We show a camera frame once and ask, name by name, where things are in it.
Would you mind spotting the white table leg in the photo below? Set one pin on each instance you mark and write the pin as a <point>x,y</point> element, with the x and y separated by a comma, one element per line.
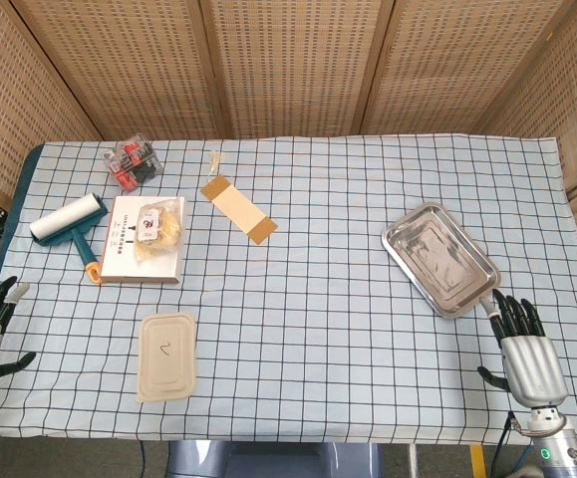
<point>412,460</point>

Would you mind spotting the beige pulp container lid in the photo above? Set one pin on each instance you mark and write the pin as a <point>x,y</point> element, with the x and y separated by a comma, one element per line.
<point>166,356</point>

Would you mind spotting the bread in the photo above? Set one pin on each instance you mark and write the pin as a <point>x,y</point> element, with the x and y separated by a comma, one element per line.
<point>162,233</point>

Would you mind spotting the clear box of binder clips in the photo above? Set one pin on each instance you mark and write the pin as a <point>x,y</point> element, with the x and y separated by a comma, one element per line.
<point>132,162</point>

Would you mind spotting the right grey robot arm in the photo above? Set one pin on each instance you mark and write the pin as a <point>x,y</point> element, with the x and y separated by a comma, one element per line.
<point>559,453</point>

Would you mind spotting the woven bamboo folding screen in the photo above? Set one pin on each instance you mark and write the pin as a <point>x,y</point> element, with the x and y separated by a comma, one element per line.
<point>293,65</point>

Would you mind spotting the dark teal table padding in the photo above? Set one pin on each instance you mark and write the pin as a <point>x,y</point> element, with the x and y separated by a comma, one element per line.
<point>16,199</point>

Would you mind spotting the tan bookmark with tassel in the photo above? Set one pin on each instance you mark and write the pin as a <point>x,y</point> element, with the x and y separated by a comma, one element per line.
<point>238,209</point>

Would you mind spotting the teal lint roller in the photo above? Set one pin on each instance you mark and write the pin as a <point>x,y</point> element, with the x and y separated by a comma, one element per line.
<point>66,218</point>

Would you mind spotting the yellow floor tape strip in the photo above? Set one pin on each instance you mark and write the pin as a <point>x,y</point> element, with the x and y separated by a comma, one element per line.
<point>477,462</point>

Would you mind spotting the blue checked tablecloth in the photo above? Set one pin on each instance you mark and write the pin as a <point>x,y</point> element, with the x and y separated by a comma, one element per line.
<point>318,323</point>

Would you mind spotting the white flat product box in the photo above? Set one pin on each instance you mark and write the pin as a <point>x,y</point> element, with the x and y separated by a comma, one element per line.
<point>123,264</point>

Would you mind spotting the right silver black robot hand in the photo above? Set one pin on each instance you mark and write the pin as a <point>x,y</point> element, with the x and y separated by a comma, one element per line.
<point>532,368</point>

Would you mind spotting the rectangular metal tray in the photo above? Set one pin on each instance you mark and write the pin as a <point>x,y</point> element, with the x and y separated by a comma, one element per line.
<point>437,254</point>

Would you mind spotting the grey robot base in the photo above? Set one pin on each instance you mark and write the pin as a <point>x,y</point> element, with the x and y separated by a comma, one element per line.
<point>268,460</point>

